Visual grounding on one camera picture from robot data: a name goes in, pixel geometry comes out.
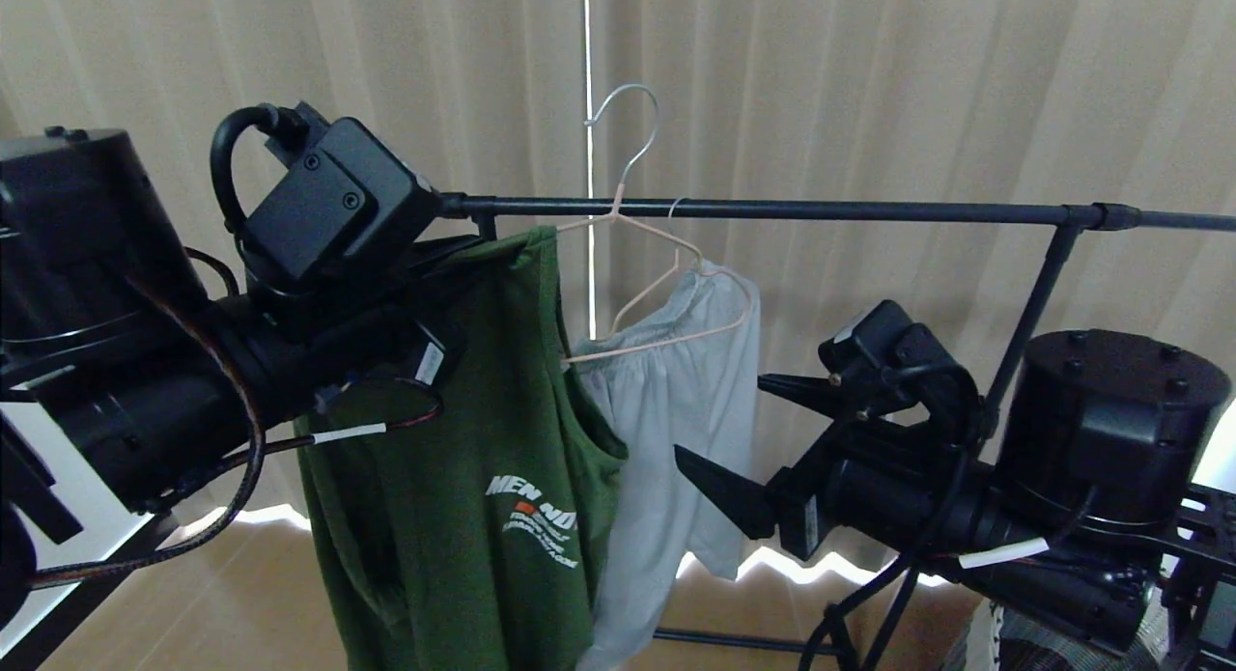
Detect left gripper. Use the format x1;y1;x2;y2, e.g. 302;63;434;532
214;294;466;429

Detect beige curtain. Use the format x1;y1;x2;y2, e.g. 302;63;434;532
0;0;1236;590

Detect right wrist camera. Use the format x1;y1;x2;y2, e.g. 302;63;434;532
819;299;983;452

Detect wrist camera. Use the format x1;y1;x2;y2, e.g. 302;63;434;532
819;299;983;452
210;101;443;336

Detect white laundry basket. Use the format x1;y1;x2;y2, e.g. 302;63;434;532
951;599;1198;671

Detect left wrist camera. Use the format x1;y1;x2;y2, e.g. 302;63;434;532
210;101;443;336

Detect black clothes rack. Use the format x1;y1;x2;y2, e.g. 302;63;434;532
439;193;1236;671

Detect pink clothes hanger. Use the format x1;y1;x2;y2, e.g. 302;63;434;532
555;84;754;365
608;198;711;342

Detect pale grey shorts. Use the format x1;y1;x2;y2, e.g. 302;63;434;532
575;261;762;671

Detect green garment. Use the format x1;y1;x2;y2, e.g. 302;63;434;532
295;225;629;671

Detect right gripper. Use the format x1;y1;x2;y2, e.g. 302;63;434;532
673;374;1026;562

